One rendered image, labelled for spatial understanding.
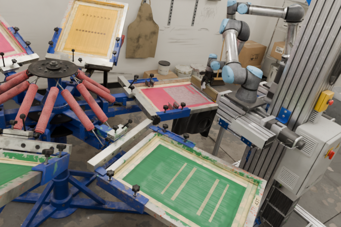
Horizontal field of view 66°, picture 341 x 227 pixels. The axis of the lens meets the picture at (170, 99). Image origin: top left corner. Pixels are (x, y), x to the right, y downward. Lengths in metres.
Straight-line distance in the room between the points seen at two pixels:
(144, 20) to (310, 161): 3.11
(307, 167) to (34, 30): 3.38
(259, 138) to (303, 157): 0.35
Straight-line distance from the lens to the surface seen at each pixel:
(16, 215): 2.68
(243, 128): 1.79
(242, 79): 1.81
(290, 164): 2.01
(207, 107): 2.25
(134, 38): 4.17
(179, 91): 2.48
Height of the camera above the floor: 2.05
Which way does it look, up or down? 28 degrees down
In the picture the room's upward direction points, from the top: 10 degrees clockwise
